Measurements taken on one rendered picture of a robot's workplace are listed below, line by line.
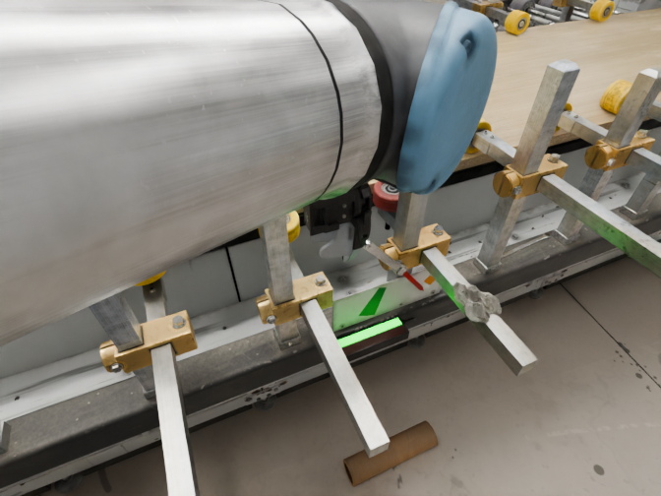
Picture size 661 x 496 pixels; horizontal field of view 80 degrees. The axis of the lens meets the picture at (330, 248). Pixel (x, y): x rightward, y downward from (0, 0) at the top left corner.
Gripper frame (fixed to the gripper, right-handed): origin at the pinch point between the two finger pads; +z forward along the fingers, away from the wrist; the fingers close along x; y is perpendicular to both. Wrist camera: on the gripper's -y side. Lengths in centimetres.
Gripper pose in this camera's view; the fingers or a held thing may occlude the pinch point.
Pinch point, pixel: (349, 252)
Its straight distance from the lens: 57.9
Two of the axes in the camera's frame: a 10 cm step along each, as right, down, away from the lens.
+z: 0.0, 7.2, 6.9
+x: 4.0, 6.3, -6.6
